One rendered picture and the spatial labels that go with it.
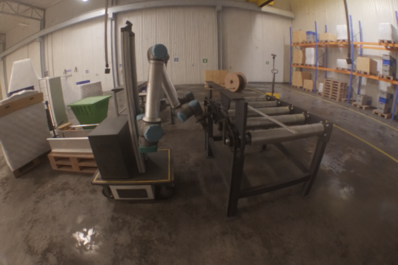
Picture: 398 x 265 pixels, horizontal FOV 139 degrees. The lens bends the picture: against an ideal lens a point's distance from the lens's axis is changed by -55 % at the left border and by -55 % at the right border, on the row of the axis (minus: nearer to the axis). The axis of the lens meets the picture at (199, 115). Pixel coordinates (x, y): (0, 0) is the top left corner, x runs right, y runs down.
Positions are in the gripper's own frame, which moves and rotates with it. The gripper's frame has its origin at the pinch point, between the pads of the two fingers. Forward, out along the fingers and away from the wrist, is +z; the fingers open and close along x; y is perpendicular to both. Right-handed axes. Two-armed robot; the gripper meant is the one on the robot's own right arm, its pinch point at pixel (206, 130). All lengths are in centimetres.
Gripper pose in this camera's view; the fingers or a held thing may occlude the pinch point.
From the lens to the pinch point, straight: 159.0
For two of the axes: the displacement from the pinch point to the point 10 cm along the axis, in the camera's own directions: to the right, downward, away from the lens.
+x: 3.2, 3.9, -8.6
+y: -8.7, 4.8, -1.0
